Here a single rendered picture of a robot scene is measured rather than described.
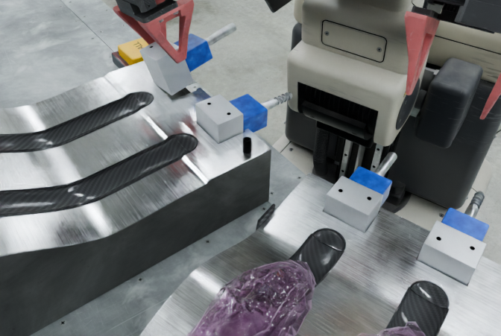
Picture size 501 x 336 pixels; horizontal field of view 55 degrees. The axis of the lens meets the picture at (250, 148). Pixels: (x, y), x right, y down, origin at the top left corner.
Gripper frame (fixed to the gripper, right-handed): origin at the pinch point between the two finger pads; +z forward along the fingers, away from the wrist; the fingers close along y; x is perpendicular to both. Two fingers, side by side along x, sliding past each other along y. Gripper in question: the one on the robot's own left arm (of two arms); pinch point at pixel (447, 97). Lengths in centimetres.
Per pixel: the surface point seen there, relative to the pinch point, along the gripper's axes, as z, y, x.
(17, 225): 20.3, -28.4, -22.3
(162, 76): 8.2, -32.8, -0.4
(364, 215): 13.8, -3.1, -1.2
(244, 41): 22, -122, 175
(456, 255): 13.6, 6.2, -1.4
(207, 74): 39, -119, 143
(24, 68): 18, -68, 7
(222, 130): 11.0, -21.4, -2.2
